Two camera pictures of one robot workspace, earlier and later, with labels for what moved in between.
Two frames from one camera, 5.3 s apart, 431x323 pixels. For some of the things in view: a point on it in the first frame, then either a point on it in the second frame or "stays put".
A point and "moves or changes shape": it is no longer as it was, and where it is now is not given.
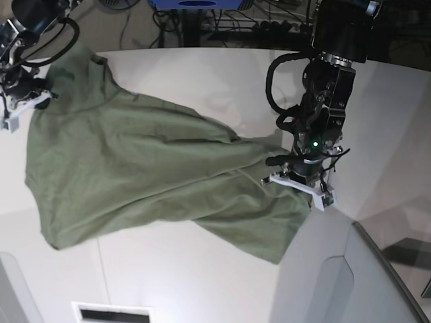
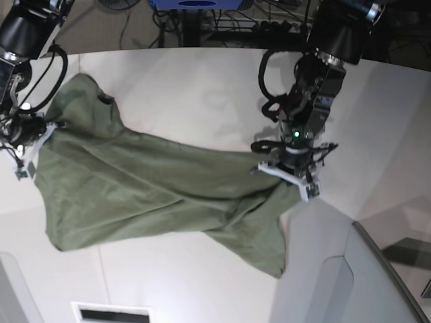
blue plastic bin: x=196 y=5 stays put
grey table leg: x=191 y=27 stays put
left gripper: x=16 y=81 → x=25 y=128
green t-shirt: x=100 y=161 moves or changes shape
